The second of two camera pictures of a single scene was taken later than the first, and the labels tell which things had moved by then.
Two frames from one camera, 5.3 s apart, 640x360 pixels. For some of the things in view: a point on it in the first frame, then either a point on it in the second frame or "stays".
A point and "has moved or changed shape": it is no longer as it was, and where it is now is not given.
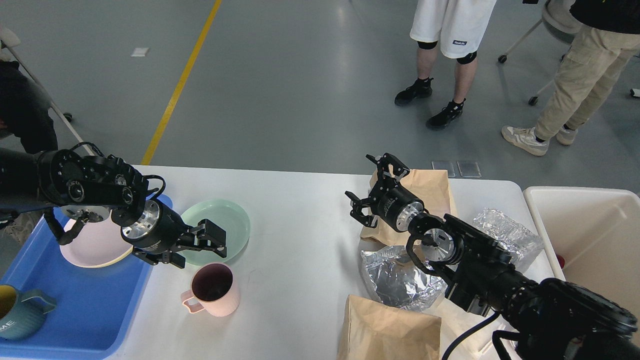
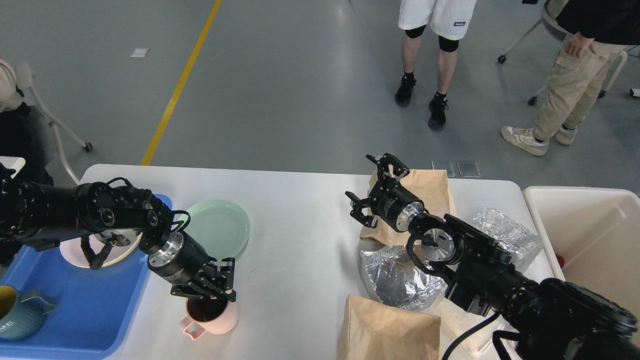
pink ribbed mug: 213,288 has moved or changed shape
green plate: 227,215 stays
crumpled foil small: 521,243 stays
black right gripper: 394,206 stays
